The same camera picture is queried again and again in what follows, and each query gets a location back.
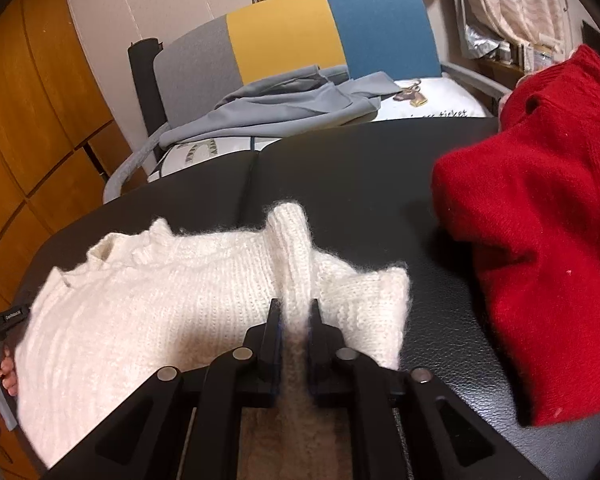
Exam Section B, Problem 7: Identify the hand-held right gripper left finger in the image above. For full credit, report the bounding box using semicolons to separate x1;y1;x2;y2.
45;299;284;480

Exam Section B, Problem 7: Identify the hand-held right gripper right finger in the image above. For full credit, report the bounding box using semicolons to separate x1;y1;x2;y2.
306;299;536;480

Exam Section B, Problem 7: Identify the white knit sweater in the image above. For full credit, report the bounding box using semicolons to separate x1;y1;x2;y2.
15;201;412;480

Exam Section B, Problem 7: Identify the wooden wardrobe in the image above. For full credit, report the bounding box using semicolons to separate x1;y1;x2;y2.
0;0;146;480

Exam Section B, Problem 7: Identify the grey garment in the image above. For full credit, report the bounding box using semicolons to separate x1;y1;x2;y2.
159;65;403;148

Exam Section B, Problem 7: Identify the red knit sweater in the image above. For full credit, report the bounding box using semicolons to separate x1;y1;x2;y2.
432;44;600;428

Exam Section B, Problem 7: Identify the white printed pillow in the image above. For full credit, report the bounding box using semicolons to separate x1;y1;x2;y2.
147;75;496;183

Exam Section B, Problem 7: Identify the grey yellow blue headboard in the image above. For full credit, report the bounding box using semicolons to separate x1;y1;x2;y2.
152;0;441;128

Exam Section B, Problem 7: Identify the silver foil bag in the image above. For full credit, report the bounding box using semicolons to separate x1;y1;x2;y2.
461;24;502;60

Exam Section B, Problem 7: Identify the beige patterned curtain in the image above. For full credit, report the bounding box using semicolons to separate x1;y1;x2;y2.
255;0;581;47

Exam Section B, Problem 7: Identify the grey tubular rail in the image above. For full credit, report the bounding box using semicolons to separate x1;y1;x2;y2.
440;60;513;100
102;122;173;206

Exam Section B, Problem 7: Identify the black post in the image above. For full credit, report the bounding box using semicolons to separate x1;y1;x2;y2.
127;37;168;137

